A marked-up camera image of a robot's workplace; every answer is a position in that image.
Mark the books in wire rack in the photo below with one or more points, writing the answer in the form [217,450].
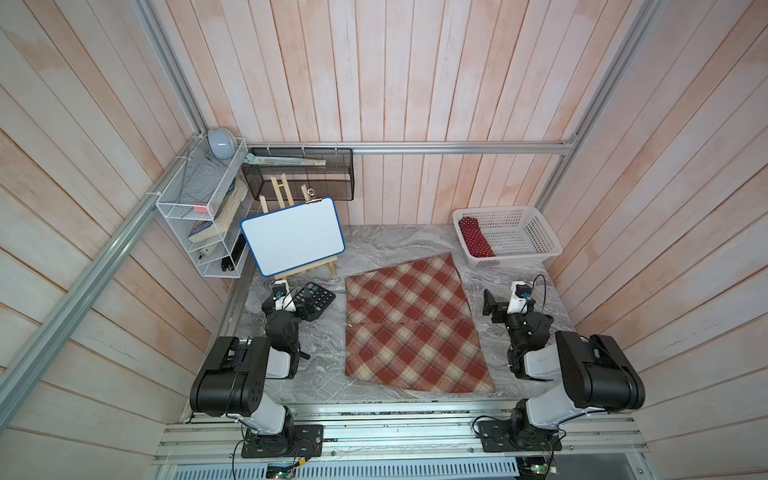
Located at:
[219,226]

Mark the white plastic basket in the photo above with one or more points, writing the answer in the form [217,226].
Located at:
[518,235]

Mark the green ruler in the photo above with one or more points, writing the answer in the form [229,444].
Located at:
[281,161]

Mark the red dotted rolled skirt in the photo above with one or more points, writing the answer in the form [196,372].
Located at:
[475,241]

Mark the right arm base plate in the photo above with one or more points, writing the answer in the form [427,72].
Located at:
[514,435]

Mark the white wire shelf rack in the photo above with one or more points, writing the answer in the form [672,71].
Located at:
[195,193]

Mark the black mesh wall basket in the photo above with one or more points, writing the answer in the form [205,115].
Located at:
[335,180]

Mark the aluminium mounting rail frame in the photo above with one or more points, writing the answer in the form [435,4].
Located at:
[403,440]

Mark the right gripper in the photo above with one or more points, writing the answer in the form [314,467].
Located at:
[501,312]

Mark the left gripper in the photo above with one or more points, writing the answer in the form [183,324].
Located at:
[271,305]

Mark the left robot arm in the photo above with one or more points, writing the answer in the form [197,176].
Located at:
[231,381]

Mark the grey round speaker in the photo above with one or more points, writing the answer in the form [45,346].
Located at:
[222,143]

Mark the white dry-erase board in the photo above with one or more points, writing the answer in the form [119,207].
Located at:
[294,237]

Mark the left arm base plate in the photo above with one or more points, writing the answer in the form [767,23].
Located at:
[302,441]

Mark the black calculator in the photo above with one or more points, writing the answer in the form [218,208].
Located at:
[312,300]

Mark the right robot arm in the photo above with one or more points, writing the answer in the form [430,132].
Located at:
[590,374]

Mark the red plaid skirt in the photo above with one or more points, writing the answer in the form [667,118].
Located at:
[410,327]

